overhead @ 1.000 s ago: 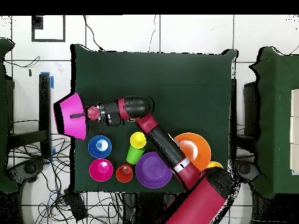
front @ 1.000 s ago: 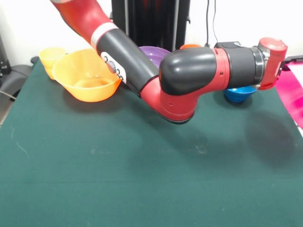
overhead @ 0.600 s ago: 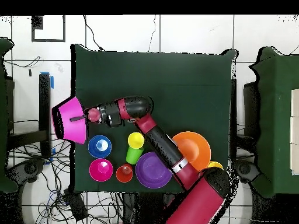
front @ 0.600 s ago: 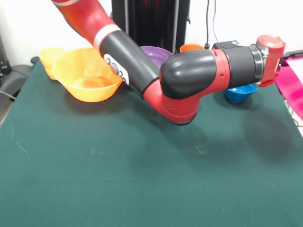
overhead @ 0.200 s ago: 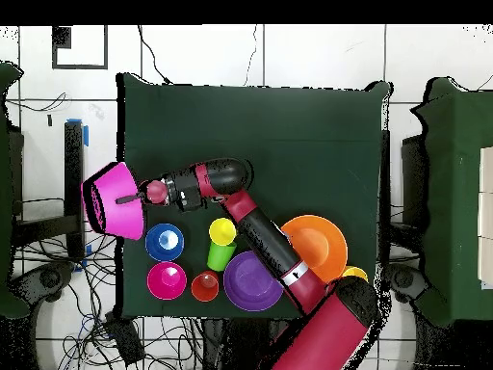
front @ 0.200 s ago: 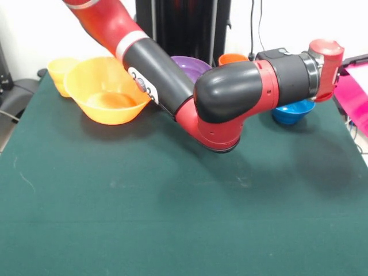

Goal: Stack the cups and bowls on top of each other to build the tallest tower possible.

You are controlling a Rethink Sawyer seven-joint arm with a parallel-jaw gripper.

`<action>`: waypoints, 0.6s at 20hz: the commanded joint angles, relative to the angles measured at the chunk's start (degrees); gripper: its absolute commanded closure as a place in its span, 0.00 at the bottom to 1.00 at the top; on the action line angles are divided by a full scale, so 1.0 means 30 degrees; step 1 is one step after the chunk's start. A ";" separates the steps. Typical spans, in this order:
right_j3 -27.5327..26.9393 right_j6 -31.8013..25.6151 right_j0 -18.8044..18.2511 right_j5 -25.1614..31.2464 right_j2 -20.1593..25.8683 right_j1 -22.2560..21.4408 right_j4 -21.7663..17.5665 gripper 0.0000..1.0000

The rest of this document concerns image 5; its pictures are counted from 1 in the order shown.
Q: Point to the large pink bowl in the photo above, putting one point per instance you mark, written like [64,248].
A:
[115,219]

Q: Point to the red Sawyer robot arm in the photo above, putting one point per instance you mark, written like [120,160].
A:
[265,239]

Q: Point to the blue bowl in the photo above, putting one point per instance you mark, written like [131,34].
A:
[156,244]

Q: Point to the black upright stand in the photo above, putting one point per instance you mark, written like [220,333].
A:
[74,154]

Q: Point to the yellow cup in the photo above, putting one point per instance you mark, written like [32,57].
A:
[222,231]
[356,273]

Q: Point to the green cup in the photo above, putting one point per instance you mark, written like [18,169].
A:
[219,256]

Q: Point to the small crimson bowl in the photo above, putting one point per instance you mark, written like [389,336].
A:
[166,281]

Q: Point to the orange cup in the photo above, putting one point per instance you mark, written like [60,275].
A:
[205,287]

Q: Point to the black office chair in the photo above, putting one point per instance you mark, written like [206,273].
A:
[50,277]
[406,279]

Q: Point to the purple bowl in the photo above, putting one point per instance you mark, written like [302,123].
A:
[250,283]

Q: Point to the black power adapter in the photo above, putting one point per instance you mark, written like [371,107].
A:
[125,339]

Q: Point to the green cloth side table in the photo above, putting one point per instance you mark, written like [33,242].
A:
[454,192]
[9,300]

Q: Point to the dark green table cloth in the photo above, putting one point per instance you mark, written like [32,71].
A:
[308,135]

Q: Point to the black equipment stand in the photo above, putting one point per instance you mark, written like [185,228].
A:
[238,347]

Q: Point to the large orange bowl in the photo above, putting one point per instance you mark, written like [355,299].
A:
[327,246]

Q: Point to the black square floor frame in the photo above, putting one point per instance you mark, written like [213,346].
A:
[61,37]

